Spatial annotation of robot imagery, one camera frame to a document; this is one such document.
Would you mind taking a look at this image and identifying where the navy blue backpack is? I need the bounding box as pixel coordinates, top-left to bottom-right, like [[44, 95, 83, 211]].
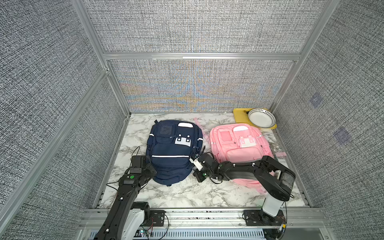
[[146, 120, 203, 187]]

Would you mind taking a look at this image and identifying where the pink backpack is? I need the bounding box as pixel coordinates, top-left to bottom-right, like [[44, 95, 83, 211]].
[[209, 124, 274, 195]]

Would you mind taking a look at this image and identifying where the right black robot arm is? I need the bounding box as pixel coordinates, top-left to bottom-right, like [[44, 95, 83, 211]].
[[193, 153, 296, 218]]

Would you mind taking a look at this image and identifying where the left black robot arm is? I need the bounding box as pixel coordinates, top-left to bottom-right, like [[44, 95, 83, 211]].
[[94, 155, 157, 240]]

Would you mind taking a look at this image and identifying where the yellow tray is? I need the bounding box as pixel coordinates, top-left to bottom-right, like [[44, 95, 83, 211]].
[[233, 108, 277, 130]]

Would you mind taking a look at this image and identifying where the white dotted bowl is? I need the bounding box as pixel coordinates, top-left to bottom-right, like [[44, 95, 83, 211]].
[[248, 109, 276, 129]]

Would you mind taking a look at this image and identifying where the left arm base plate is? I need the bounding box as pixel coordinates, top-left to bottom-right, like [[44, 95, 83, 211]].
[[146, 210, 166, 227]]

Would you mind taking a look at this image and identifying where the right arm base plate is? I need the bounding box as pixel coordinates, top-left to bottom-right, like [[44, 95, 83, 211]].
[[242, 210, 287, 227]]

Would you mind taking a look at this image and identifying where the white vented cable duct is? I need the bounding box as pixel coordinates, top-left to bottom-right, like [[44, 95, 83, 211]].
[[87, 229, 267, 240]]

